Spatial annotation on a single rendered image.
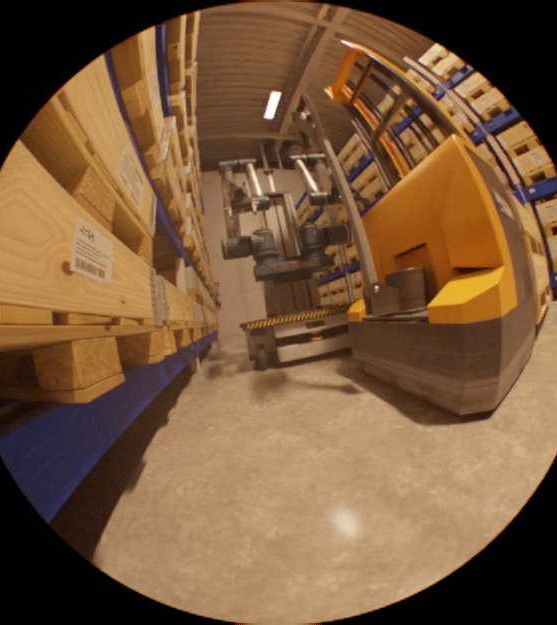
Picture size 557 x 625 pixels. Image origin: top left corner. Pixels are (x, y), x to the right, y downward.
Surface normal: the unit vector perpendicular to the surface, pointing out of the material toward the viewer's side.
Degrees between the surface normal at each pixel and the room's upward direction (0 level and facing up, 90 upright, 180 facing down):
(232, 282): 90
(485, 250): 90
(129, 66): 180
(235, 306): 90
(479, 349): 90
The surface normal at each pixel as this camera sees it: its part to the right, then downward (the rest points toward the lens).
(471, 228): -0.98, 0.18
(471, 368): -0.62, 0.10
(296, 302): 0.07, -0.03
